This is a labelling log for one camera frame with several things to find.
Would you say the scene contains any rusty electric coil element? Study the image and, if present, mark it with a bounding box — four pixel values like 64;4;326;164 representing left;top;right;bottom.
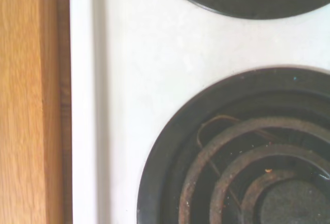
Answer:
178;117;330;224

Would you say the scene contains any front coil burner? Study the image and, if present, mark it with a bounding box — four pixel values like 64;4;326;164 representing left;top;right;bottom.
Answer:
136;67;330;224

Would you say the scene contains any white electric stove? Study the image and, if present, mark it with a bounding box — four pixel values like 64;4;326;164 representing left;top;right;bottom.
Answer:
69;0;330;224

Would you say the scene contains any wooden countertop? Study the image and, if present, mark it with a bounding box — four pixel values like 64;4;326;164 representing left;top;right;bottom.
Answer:
0;0;73;224

